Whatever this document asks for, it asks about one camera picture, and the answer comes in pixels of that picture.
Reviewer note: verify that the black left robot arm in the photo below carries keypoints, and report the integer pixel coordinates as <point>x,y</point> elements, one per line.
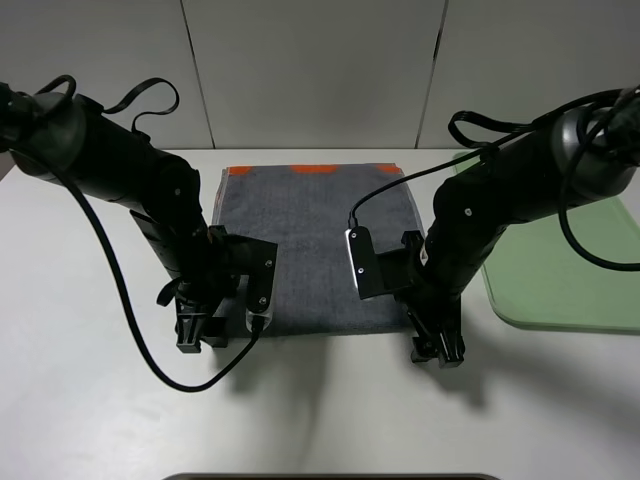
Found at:
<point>58,131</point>

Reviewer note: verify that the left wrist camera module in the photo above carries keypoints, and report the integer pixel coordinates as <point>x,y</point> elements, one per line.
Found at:
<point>257,260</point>

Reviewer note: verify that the grey towel with orange pattern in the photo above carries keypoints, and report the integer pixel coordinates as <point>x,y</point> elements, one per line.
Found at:
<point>304,210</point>

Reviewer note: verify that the light green plastic tray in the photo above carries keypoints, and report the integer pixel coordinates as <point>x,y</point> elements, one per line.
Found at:
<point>534,279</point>

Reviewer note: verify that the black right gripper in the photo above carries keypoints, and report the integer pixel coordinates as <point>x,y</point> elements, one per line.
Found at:
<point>432,312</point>

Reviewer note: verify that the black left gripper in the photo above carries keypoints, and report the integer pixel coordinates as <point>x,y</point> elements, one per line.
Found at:
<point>201,275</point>

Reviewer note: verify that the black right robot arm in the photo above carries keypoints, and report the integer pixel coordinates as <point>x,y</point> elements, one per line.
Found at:
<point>588,154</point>

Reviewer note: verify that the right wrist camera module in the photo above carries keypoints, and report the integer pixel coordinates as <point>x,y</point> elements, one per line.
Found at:
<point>376,274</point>

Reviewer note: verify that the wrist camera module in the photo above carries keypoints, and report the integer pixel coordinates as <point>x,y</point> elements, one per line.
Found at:
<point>257,260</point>
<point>376,274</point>

